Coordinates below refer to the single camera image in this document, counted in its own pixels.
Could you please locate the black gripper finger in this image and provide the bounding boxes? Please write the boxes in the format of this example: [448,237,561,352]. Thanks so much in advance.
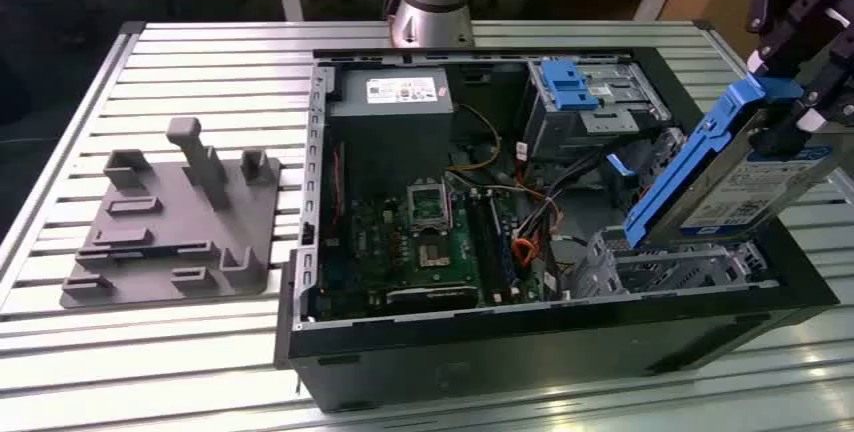
[745,0,804,82]
[748,0,854,154]

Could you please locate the hard disk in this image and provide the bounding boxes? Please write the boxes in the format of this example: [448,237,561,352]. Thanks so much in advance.
[624,76,836,251]

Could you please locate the wire with blue plug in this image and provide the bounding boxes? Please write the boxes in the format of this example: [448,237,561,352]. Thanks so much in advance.
[604,151,634,179]

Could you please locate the metal disk bay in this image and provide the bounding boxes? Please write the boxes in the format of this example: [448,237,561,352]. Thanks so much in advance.
[566,229,783,298]

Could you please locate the black RAM slot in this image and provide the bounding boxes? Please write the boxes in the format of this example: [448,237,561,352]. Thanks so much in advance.
[465,189,508,306]

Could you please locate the blue drive latch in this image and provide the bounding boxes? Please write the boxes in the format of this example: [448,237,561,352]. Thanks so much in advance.
[541,59,601,112]

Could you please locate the metal drive cage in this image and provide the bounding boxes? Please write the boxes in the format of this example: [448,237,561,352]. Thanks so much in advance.
[524,59,687,166]

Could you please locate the RAM stick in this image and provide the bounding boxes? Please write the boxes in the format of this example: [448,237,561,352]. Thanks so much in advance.
[486,190,524,299]

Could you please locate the grey power supply unit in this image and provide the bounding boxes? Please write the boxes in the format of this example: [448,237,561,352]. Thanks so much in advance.
[325,67,457,196]

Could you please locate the metal socket cover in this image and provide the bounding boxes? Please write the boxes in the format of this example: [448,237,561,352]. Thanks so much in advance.
[405,177,456,233]

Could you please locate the CPU socket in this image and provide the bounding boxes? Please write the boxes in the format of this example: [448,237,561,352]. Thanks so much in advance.
[413,233,464,272]

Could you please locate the green motherboard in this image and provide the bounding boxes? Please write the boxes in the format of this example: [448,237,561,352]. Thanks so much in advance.
[318,171,556,321]

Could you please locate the black open PC case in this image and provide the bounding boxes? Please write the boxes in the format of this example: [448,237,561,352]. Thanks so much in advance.
[273,46,843,413]

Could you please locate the black graphics card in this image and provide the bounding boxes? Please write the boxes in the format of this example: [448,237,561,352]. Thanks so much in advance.
[384,284,482,311]

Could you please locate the grey parts rack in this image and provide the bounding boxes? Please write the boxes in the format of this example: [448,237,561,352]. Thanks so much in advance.
[59,116,286,309]

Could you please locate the yellow wire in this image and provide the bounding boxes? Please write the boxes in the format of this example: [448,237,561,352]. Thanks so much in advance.
[445,103,504,173]

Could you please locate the multicolour wire bundle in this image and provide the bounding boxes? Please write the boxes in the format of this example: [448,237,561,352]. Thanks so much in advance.
[513,171,566,241]

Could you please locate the orange wire loop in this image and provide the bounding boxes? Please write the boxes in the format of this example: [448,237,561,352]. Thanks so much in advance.
[512,236,541,269]

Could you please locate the thin red wire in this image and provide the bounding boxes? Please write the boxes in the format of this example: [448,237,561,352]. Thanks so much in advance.
[332,144,350,233]

